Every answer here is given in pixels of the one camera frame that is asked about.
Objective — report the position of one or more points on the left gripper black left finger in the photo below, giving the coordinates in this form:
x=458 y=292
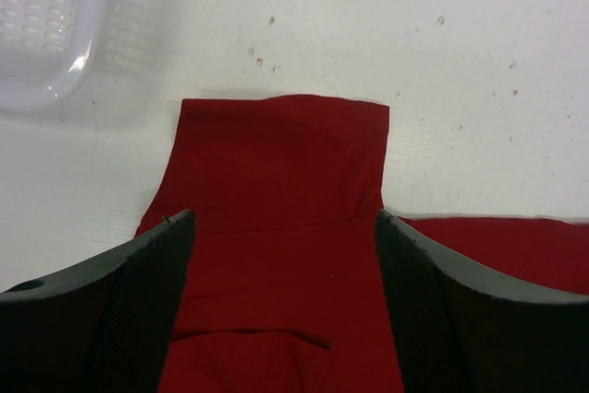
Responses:
x=103 y=324

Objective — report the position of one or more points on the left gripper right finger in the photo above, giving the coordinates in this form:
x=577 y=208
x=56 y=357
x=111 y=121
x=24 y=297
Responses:
x=460 y=326

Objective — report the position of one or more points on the red t shirt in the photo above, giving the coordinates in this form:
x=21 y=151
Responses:
x=284 y=289

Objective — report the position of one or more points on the white plastic basket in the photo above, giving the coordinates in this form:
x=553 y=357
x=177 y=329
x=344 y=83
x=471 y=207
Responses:
x=49 y=47

